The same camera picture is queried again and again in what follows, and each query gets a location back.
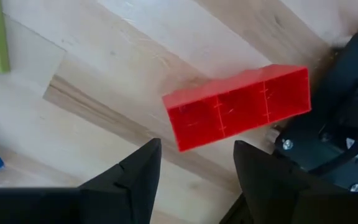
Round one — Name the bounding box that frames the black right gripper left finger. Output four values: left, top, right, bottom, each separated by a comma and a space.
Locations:
0, 138, 163, 224

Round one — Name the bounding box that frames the large red rounded block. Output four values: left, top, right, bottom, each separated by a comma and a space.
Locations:
162, 64, 312, 152

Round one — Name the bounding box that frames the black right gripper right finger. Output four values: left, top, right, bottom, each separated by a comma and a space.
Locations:
219, 139, 358, 224

